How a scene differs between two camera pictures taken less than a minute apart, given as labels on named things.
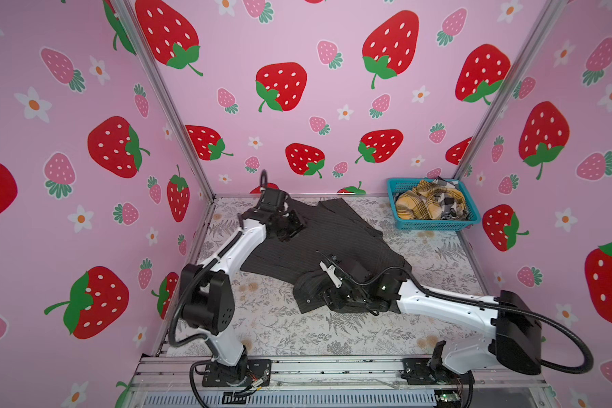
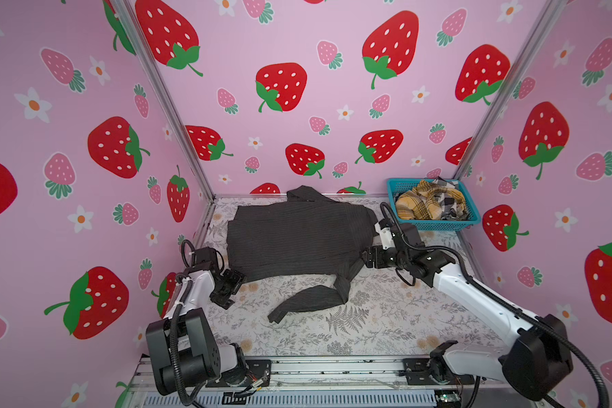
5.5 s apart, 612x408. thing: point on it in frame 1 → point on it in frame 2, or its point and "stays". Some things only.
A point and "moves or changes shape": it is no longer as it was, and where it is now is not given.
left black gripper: x=290 y=223 → x=227 y=285
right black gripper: x=330 y=293 → x=375 y=262
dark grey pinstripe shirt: x=333 y=228 moves or changes shape
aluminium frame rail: x=170 y=382 stays
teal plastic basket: x=397 y=185 stays
